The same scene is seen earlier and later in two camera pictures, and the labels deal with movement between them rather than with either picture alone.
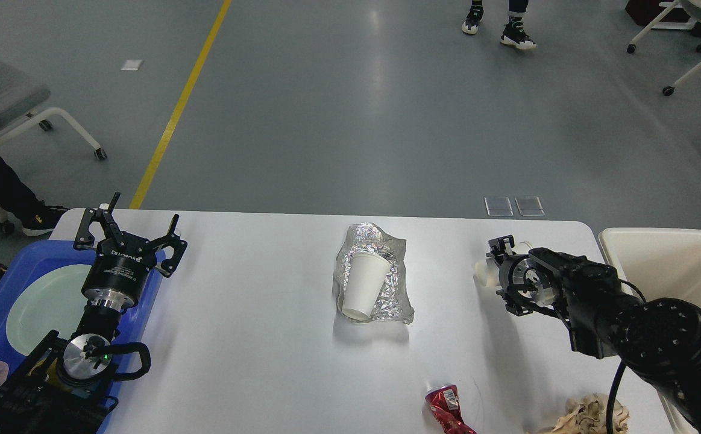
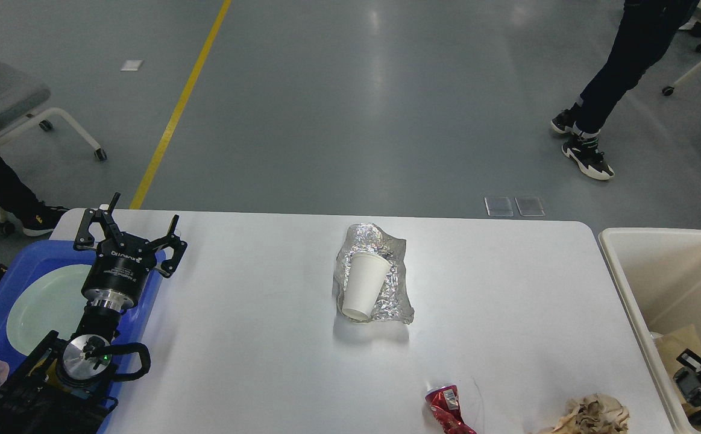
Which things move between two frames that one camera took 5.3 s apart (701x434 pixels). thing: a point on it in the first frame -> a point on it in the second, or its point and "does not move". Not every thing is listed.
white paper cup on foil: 366,272 does not move
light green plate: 53,301 does not move
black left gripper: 117,274 does not move
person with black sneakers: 514,32 -> 649,28
